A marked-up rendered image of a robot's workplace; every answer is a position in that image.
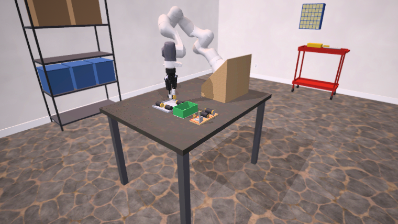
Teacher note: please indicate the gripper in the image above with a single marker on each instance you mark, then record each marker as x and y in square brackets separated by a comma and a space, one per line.
[171, 79]

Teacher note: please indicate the green open box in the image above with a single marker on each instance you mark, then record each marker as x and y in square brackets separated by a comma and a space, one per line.
[185, 109]

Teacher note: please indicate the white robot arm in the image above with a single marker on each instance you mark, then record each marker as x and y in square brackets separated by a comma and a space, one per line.
[171, 51]

